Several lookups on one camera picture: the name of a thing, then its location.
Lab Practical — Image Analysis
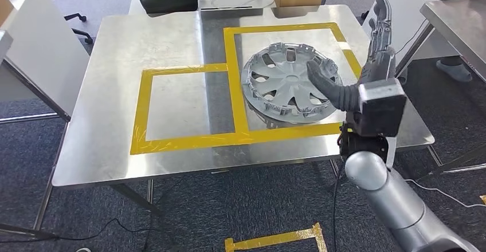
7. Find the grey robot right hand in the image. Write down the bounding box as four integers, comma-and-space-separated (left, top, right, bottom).
307, 0, 397, 112

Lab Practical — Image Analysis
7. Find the grey plastic wheel hubcap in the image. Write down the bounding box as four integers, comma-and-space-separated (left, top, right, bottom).
241, 42, 343, 127

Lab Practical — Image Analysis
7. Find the stainless steel workbench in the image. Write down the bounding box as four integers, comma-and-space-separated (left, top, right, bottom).
51, 4, 443, 218
394, 0, 486, 181

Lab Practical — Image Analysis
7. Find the yellow tape on workbench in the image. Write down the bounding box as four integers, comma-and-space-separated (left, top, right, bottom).
130, 22, 362, 155

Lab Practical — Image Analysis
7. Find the white table panel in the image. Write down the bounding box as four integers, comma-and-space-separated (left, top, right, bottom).
362, 0, 462, 61

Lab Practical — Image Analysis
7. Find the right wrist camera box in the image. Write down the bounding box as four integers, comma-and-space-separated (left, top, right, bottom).
357, 78, 407, 137

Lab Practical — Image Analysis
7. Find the long white power cable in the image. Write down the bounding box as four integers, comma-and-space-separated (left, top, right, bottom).
404, 178, 486, 209

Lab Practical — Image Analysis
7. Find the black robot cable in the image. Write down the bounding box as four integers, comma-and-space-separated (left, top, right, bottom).
332, 167, 343, 252

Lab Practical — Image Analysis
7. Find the black floor cable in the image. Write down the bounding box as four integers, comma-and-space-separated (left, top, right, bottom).
0, 218, 179, 252

